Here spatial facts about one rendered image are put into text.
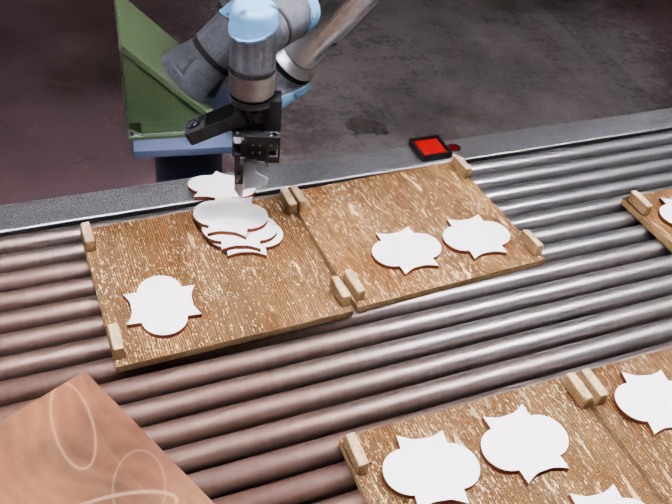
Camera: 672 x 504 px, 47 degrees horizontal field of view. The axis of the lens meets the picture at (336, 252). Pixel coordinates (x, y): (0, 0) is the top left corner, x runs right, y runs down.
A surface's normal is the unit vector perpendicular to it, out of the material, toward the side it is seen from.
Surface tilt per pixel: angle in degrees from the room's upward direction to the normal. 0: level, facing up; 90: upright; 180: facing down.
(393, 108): 0
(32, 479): 0
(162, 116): 90
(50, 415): 0
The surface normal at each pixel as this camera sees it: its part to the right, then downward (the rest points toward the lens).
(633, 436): 0.10, -0.75
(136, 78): 0.26, 0.66
